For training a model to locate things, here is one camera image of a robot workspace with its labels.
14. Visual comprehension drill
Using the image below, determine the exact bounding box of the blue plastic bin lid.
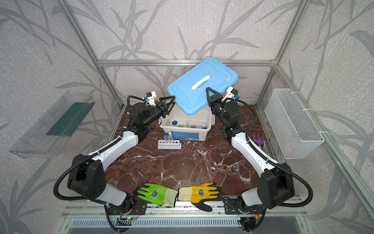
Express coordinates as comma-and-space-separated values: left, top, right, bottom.
168, 58, 239, 115

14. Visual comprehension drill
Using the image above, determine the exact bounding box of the white plastic storage bin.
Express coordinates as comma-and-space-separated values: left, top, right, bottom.
160, 105, 215, 141

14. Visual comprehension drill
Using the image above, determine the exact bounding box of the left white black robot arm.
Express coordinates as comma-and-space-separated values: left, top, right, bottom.
53, 96, 175, 208

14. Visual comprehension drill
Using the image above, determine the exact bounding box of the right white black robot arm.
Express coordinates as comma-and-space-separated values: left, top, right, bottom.
206, 87, 314, 209

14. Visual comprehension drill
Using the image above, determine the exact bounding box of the white test tube rack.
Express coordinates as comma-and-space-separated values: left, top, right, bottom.
157, 139, 182, 150

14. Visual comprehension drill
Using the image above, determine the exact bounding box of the green work glove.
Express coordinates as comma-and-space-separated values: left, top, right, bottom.
132, 183, 178, 207

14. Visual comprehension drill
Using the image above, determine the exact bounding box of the yellow work glove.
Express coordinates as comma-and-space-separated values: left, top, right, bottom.
177, 182, 225, 212

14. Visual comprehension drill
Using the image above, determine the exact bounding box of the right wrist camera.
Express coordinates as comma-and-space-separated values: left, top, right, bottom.
222, 86, 239, 102

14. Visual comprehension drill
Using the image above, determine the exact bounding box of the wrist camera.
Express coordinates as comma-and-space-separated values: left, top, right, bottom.
143, 91, 156, 107
222, 86, 239, 102

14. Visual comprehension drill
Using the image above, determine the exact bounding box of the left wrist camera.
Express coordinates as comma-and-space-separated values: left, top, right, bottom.
143, 91, 156, 107

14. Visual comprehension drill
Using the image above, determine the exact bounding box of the purple rake pink handle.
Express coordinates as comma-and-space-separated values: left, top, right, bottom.
253, 132, 265, 149

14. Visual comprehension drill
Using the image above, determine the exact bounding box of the white wire mesh basket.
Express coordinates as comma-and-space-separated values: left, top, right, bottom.
265, 88, 324, 160

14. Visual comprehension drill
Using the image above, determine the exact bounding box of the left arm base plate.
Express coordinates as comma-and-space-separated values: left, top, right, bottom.
107, 201, 147, 215

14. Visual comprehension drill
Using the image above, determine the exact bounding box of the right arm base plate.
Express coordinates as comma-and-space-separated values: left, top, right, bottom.
223, 197, 264, 216

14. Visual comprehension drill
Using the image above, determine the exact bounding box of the clear acrylic wall shelf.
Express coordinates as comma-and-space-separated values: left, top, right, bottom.
9, 91, 95, 159

